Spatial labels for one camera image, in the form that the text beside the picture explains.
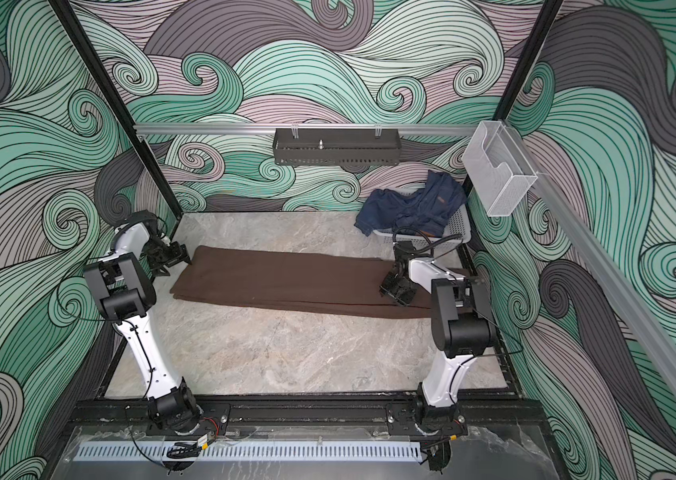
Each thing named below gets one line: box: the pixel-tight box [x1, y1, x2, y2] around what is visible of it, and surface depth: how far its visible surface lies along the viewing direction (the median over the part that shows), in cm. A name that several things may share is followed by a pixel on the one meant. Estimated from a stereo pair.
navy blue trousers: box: [355, 170, 467, 237], surface depth 113 cm
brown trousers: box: [170, 246, 471, 319], surface depth 103 cm
